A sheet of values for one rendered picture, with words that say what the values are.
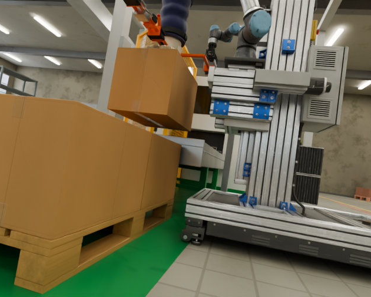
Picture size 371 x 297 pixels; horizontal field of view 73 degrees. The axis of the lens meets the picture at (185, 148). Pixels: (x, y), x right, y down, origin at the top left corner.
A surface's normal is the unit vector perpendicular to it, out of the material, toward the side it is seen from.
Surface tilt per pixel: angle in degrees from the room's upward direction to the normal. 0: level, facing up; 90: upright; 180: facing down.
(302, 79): 90
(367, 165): 90
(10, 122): 90
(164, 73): 90
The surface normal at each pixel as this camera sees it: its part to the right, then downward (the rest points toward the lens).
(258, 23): 0.17, 0.09
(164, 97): -0.25, -0.10
